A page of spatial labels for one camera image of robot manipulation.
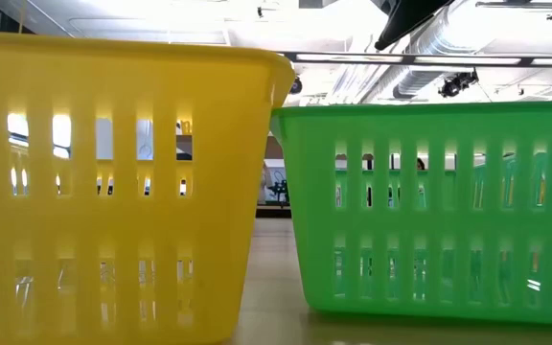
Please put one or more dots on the silver ventilation duct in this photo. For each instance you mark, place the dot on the silver ventilation duct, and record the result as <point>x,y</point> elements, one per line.
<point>420,81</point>

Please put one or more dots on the small black ceiling sprinkler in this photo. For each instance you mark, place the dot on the small black ceiling sprinkler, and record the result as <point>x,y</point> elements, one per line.
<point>259,11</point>

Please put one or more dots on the background black robot arm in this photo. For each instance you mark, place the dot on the background black robot arm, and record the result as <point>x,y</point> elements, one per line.
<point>281,188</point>

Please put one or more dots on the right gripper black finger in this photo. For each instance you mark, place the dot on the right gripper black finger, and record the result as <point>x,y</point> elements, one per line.
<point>410,19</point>

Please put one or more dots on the black ceiling dome camera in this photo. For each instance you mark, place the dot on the black ceiling dome camera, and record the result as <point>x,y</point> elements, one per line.
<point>296,85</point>

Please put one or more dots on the dark background table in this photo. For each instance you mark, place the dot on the dark background table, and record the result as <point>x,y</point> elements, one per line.
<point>271,212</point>

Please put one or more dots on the green plastic basket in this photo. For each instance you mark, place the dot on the green plastic basket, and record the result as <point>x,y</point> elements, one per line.
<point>400,124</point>

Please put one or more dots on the linear ceiling light rail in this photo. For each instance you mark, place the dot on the linear ceiling light rail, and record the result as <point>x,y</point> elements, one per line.
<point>352,57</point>

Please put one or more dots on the black ceiling spotlight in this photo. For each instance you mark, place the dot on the black ceiling spotlight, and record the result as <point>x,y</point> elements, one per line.
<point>455,85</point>

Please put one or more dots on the person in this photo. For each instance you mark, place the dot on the person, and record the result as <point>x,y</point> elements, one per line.
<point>420,165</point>

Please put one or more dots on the black ceiling track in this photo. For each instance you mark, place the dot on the black ceiling track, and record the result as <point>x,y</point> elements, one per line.
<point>515,4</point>

